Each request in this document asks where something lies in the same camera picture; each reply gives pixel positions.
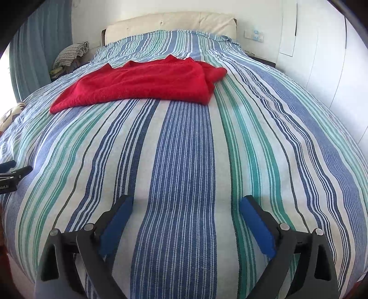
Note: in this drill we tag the brown patterned cushion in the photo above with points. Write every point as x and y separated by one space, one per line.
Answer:
11 115

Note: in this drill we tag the striped bedspread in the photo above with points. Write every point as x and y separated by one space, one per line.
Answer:
184 161

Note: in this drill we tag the cream padded headboard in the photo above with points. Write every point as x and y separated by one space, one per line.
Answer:
172 23

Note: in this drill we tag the blue curtain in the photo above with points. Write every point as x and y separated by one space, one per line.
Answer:
37 51

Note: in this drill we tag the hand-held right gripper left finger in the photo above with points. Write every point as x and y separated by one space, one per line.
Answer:
115 227

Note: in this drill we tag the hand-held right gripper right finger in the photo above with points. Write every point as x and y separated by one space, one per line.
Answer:
258 227

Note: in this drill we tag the white wall socket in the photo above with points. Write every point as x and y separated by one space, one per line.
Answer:
253 35

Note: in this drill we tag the yellow green cloth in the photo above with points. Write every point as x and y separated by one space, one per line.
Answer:
56 71

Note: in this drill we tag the patterned folded cloth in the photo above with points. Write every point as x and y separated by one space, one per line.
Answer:
70 53

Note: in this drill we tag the red knitted sweater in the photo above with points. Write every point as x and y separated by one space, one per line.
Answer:
138 83

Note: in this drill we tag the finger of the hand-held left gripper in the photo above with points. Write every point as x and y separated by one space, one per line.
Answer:
7 166
21 172

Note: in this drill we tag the white wardrobe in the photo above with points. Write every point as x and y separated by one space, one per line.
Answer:
322 57

